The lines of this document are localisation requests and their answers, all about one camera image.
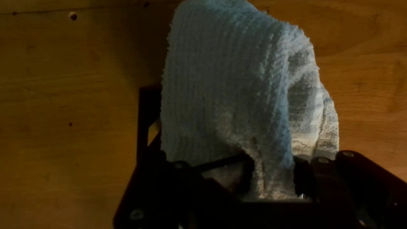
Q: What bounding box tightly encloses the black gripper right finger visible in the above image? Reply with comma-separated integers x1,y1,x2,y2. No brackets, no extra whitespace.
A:
291,150,407,229

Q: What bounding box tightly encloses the light blue terry towel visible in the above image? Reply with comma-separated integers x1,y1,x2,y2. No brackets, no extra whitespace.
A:
159,0,340,201

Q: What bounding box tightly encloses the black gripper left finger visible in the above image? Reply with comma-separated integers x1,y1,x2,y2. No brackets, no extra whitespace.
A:
113,150,255,229

